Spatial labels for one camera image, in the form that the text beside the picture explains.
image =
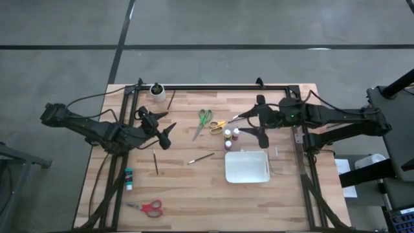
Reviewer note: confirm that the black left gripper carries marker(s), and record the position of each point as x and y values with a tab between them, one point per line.
149	122

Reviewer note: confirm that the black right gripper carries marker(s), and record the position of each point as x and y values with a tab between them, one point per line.
270	116

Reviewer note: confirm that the red paint bottle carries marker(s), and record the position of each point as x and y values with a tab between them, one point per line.
235	133

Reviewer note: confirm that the yellow paint bottle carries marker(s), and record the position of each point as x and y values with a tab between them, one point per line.
227	133

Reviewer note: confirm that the purple paint bottle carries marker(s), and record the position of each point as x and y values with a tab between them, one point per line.
228	145

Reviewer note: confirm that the white plastic bin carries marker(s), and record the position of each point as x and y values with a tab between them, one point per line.
247	168

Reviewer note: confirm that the teal paint bottle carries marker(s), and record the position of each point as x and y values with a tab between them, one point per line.
129	179

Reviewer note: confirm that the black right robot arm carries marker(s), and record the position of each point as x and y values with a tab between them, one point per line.
339	115

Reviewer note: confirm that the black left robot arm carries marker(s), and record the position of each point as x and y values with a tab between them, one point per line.
97	129

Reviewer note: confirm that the white plant pot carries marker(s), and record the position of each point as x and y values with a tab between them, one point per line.
160	97

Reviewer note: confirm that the small green plant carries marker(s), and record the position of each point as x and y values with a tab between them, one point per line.
157	89

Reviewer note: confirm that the white paper sheet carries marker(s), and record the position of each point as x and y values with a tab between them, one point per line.
342	166

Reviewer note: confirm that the black equipment cart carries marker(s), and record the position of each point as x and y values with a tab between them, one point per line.
398	129

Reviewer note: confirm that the grey metal stand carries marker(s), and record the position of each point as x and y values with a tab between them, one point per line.
26	159

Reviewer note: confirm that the small parts organiser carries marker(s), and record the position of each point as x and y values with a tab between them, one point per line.
402	221

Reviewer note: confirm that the black frame clamp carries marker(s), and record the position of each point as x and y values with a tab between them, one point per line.
259	83
140	81

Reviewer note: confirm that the grey metal bracket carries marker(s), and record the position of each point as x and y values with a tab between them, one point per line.
299	138

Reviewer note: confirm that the black aluminium table frame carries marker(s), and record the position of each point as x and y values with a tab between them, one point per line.
210	87

